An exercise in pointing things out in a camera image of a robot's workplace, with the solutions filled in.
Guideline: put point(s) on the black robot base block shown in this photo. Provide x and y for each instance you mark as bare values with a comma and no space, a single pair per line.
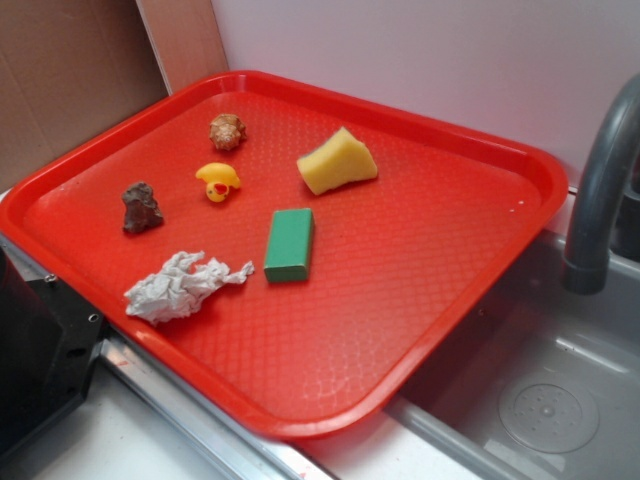
50,339

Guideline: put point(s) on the green rectangular sponge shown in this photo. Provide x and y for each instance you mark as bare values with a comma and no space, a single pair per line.
288,254

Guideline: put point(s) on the yellow sponge with green back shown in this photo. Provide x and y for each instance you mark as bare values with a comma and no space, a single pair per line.
342,159

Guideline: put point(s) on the red plastic tray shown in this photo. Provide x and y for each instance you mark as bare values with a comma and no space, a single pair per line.
396,261

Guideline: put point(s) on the yellow rubber duck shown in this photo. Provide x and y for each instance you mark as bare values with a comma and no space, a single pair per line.
220,179

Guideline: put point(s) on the brown spiral seashell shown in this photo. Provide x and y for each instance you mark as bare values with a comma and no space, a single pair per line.
227,131

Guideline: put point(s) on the crumpled white paper tissue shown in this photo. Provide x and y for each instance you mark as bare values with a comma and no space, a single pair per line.
179,289

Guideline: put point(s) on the dark brown rock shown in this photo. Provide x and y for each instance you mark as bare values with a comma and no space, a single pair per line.
142,211

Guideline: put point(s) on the grey curved faucet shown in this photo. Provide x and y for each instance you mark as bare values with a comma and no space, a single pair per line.
605,215

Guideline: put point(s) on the grey plastic sink basin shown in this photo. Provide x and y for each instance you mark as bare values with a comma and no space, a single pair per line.
536,382

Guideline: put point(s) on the brown cardboard panel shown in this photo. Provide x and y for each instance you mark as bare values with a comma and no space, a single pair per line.
70,70

